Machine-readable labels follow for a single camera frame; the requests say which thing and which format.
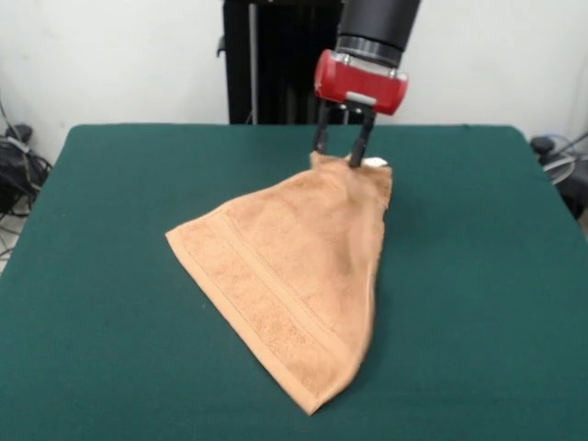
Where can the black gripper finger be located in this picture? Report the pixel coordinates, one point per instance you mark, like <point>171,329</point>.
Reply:
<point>321,133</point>
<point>360,142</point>

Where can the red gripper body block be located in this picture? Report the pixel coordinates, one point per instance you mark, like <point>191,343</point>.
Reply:
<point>363,87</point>

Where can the orange terry towel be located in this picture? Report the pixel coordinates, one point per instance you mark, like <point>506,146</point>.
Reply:
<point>285,266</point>

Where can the dark green table cloth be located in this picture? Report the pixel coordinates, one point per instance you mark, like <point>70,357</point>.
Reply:
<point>115,321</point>

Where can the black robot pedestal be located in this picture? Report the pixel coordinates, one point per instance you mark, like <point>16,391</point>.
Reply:
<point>275,69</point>

